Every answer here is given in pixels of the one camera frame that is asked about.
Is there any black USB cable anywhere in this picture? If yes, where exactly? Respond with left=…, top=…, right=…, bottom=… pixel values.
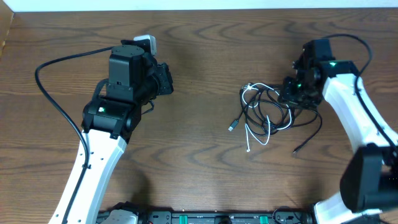
left=228, top=83, right=323, bottom=154

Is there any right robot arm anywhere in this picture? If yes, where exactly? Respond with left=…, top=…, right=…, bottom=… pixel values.
left=278, top=37, right=397, bottom=223

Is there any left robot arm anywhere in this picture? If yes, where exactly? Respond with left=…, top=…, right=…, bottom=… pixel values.
left=50, top=35, right=174, bottom=223

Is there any cardboard box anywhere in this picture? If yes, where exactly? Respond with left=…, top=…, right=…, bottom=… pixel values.
left=0, top=0, right=14, bottom=55

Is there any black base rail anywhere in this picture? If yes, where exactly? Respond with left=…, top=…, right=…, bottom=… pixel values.
left=96, top=210, right=315, bottom=224

